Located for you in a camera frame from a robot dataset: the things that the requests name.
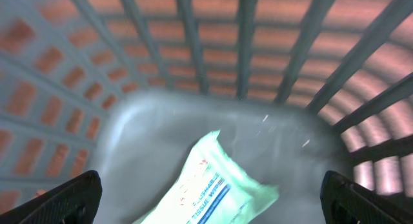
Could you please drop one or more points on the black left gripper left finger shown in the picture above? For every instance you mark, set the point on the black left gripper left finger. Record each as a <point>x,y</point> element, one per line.
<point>74,202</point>

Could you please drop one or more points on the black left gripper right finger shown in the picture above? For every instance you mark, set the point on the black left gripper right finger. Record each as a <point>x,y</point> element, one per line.
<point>344,201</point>

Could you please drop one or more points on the mint green wipes pack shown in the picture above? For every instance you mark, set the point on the mint green wipes pack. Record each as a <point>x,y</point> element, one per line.
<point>211,188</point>

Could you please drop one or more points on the dark grey plastic basket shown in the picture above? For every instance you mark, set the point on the dark grey plastic basket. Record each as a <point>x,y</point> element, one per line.
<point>127,87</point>

